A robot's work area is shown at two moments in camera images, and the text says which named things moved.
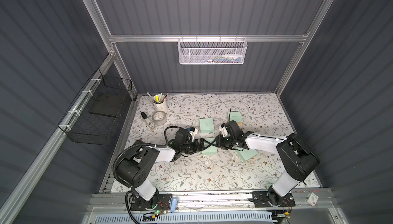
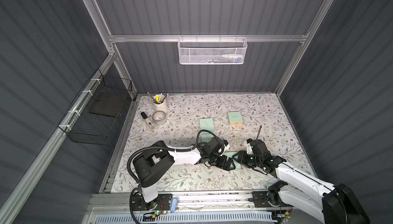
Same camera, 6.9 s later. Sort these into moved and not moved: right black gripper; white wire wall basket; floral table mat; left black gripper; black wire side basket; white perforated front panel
Moved: left black gripper; right black gripper
Not moved: black wire side basket; floral table mat; white perforated front panel; white wire wall basket
